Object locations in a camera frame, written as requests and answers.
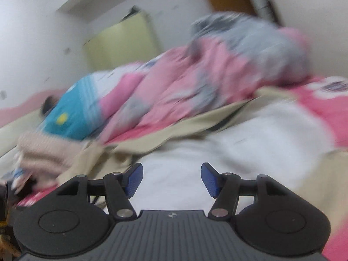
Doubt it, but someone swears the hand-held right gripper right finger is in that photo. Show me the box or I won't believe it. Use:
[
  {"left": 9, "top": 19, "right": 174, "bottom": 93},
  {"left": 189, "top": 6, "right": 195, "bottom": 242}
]
[{"left": 201, "top": 162, "right": 287, "bottom": 220}]

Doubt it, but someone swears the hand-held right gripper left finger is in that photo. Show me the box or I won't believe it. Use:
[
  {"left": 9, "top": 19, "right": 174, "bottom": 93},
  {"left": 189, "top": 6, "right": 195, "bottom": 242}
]
[{"left": 56, "top": 162, "right": 144, "bottom": 220}]

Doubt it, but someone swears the beige zip jacket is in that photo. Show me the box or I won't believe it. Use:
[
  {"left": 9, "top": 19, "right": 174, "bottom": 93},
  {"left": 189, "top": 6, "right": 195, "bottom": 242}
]
[{"left": 57, "top": 87, "right": 348, "bottom": 251}]

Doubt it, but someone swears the blue pink cartoon pillow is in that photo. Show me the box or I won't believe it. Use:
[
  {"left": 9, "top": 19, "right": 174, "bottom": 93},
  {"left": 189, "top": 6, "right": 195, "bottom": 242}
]
[{"left": 41, "top": 62, "right": 144, "bottom": 142}]

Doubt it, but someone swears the pink houndstooth cloth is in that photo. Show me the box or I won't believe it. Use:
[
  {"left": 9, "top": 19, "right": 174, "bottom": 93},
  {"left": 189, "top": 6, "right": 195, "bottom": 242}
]
[{"left": 18, "top": 130, "right": 90, "bottom": 180}]

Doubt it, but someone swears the pink grey floral quilt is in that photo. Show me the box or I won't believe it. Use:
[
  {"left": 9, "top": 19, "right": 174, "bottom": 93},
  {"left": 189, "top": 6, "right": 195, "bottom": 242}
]
[{"left": 103, "top": 12, "right": 312, "bottom": 142}]

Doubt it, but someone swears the white blue patterned cloth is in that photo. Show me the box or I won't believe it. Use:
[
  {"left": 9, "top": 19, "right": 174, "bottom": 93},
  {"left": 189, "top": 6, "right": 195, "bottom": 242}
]
[{"left": 12, "top": 158, "right": 33, "bottom": 193}]

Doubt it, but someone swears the pink white headboard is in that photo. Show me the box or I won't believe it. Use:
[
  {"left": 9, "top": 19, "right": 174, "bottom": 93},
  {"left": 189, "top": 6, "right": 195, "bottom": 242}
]
[{"left": 0, "top": 90, "right": 66, "bottom": 155}]

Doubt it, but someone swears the pink floral blanket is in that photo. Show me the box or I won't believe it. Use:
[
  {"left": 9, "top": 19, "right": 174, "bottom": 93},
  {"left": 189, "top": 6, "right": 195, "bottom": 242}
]
[{"left": 16, "top": 76, "right": 348, "bottom": 261}]

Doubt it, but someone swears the yellow-green cabinet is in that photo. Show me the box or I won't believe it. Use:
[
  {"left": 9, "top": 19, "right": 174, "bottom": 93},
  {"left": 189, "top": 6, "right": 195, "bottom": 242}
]
[{"left": 83, "top": 11, "right": 161, "bottom": 74}]

